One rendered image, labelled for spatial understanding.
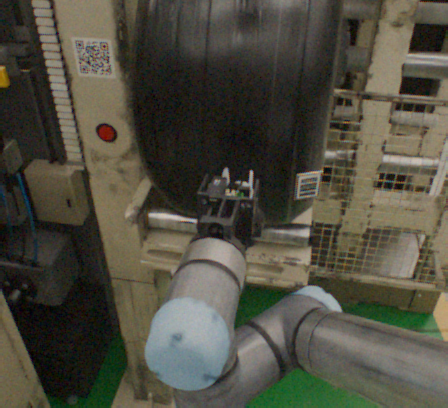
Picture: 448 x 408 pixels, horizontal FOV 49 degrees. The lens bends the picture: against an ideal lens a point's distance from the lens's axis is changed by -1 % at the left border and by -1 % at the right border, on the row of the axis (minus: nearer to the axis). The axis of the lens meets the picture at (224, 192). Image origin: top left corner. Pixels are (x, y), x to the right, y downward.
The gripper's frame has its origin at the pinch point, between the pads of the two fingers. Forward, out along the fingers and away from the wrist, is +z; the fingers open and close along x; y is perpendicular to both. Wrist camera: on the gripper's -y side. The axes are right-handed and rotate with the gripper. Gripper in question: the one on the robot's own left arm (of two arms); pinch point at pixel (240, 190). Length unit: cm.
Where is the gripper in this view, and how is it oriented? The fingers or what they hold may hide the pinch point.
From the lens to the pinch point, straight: 74.8
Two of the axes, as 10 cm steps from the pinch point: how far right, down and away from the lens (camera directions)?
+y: 0.2, -8.6, -5.1
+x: -9.8, -1.1, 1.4
